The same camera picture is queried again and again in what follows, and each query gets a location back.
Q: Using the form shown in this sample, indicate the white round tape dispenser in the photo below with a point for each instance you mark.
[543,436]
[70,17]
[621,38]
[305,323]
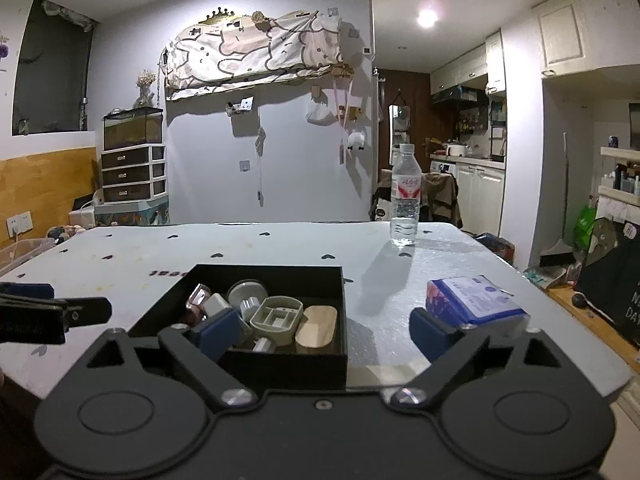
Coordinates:
[246,297]

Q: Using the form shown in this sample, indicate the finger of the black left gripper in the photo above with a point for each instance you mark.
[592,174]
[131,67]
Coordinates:
[30,314]

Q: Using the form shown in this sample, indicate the white drawer cabinet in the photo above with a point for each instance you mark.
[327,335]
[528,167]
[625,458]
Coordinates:
[138,172]

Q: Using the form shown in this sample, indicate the white usb charger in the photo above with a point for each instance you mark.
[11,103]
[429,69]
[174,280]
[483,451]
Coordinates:
[214,304]

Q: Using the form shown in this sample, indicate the clear plastic water bottle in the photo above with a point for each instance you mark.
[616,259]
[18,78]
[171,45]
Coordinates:
[406,194]

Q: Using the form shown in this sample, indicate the patterned hanging cloth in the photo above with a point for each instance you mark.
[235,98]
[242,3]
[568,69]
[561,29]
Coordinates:
[241,52]

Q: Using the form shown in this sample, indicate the blue tissue pack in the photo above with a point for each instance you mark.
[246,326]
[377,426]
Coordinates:
[476,301]

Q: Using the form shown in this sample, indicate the glass terrarium tank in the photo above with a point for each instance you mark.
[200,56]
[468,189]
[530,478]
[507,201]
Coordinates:
[141,125]

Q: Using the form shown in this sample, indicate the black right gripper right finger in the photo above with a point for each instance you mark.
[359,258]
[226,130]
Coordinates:
[452,353]

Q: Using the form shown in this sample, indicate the wooden oval block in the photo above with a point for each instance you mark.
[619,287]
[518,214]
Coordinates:
[316,329]

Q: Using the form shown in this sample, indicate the green bag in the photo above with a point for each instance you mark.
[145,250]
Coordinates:
[583,228]

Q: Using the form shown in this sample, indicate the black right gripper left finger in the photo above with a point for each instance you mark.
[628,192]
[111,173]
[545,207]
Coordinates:
[195,352]

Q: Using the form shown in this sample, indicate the black cardboard box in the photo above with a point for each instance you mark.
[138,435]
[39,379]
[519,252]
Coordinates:
[256,361]

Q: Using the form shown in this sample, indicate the white kitchen cabinet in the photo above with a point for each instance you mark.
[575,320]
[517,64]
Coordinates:
[480,198]

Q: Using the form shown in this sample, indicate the dried flower bouquet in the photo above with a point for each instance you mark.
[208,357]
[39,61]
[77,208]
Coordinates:
[144,83]

